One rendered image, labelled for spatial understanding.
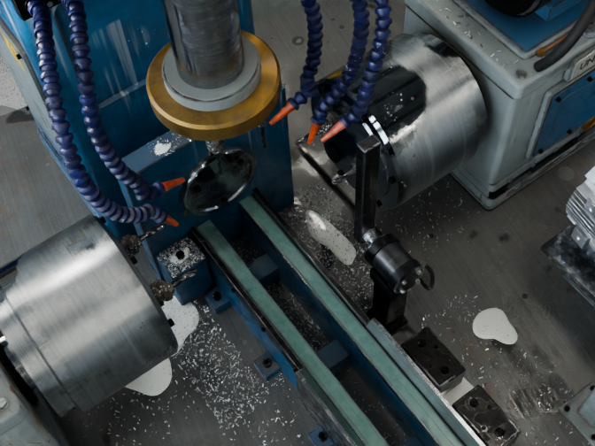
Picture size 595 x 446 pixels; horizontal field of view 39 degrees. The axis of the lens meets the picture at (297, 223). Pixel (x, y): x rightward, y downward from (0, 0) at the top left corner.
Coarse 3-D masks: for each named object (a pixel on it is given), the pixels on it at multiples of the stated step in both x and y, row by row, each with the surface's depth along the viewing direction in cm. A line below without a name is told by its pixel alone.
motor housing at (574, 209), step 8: (584, 184) 135; (576, 192) 135; (584, 192) 134; (592, 192) 134; (576, 200) 136; (584, 200) 135; (568, 208) 139; (576, 208) 137; (584, 208) 135; (576, 216) 137; (584, 216) 135; (576, 224) 140; (584, 224) 136; (592, 224) 134; (584, 232) 138; (592, 232) 136; (592, 240) 137; (592, 248) 139
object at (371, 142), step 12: (360, 144) 116; (372, 144) 116; (360, 156) 117; (372, 156) 118; (360, 168) 120; (372, 168) 120; (360, 180) 122; (372, 180) 123; (360, 192) 125; (372, 192) 126; (360, 204) 127; (372, 204) 129; (360, 216) 130; (372, 216) 132; (360, 228) 133; (372, 228) 135; (360, 240) 136
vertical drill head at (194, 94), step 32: (160, 0) 99; (192, 0) 96; (224, 0) 98; (192, 32) 100; (224, 32) 102; (160, 64) 114; (192, 64) 105; (224, 64) 106; (256, 64) 111; (160, 96) 111; (192, 96) 108; (224, 96) 108; (256, 96) 111; (192, 128) 109; (224, 128) 109
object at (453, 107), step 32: (384, 64) 135; (416, 64) 135; (448, 64) 135; (320, 96) 143; (352, 96) 132; (384, 96) 132; (416, 96) 133; (448, 96) 134; (480, 96) 138; (320, 128) 141; (352, 128) 137; (384, 128) 130; (416, 128) 132; (448, 128) 135; (480, 128) 140; (352, 160) 137; (384, 160) 134; (416, 160) 134; (448, 160) 138; (384, 192) 140; (416, 192) 140
